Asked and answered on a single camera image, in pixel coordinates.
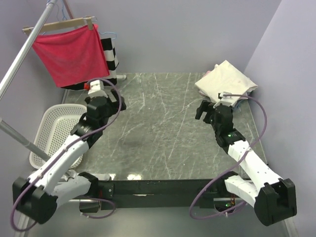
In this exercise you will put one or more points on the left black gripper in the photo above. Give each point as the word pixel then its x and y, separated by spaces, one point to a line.
pixel 115 106

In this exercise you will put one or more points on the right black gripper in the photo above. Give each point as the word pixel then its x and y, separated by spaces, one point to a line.
pixel 207 107

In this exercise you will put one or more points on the cream white t shirt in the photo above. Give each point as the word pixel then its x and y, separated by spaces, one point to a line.
pixel 225 77

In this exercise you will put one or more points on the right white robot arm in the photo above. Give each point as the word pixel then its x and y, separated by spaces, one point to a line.
pixel 256 172

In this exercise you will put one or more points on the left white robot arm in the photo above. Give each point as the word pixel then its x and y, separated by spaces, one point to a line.
pixel 56 172

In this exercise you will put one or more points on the folded blue t shirt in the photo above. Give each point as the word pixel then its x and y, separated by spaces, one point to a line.
pixel 243 98

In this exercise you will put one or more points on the white plastic laundry basket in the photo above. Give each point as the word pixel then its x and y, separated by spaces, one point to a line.
pixel 56 124

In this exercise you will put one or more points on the black white striped cloth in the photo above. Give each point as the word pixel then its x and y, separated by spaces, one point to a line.
pixel 111 60

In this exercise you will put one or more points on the red hanging towel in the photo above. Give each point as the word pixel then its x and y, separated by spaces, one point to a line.
pixel 72 57

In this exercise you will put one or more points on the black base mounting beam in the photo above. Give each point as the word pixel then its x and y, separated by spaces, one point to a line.
pixel 155 193

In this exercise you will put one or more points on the wooden clip hanger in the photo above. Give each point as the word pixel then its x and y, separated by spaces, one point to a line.
pixel 72 23

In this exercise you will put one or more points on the silver clothes rack pole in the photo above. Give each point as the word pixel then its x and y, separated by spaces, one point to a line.
pixel 17 62

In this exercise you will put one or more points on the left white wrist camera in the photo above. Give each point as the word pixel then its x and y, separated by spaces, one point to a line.
pixel 95 89

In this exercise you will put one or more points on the blue wire hanger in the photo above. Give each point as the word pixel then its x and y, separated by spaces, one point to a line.
pixel 108 35

